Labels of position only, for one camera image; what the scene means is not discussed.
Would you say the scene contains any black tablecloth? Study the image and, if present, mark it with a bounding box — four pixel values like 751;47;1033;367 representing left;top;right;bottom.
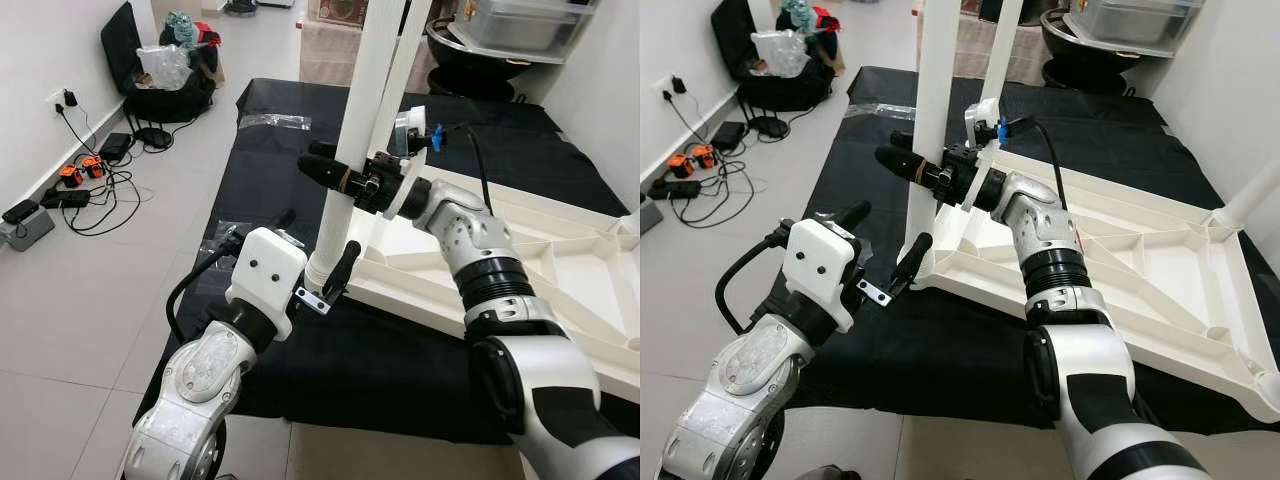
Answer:
750;65;1280;437
135;78;641;447

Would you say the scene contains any clear plastic hardware bag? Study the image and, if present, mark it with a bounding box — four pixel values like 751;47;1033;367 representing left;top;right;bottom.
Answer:
238;113;314;132
843;102;917;122

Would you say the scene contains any beige cloth covered bench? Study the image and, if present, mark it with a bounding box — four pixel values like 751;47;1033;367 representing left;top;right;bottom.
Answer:
298;15;442;92
960;5;1047;87

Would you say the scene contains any reddish brown container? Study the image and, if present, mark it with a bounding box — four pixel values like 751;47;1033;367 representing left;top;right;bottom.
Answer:
318;0;372;27

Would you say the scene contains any crumpled clear plastic bag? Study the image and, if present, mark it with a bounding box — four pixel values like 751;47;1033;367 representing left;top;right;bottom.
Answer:
137;43;194;92
750;30;810;80

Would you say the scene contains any large black bowl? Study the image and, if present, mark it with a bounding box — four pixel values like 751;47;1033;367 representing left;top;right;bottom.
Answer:
1040;5;1162;97
425;15;547;99

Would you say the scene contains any teal cloth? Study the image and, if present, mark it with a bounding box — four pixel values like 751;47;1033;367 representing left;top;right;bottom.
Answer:
778;0;817;34
162;10;202;47

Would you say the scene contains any clear plastic storage box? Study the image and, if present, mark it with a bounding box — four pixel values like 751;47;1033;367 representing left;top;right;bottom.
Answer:
450;0;600;57
1065;0;1207;57

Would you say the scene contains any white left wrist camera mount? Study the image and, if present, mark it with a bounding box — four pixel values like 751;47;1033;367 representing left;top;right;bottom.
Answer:
781;217;867;334
227;226;310;342

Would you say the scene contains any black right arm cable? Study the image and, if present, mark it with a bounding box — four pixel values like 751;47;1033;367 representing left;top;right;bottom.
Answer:
1004;114;1072;214
439;121;494;217

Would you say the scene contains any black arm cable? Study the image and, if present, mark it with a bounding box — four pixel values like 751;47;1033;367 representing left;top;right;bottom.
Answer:
165;230;252;347
714;228;802;337
439;121;494;217
1004;114;1072;214

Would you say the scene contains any black floor cable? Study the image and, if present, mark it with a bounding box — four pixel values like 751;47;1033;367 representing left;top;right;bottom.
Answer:
675;95;771;227
60;105;156;237

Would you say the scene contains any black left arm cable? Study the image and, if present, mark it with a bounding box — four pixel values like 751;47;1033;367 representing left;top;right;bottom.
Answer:
714;228;802;337
165;230;252;347

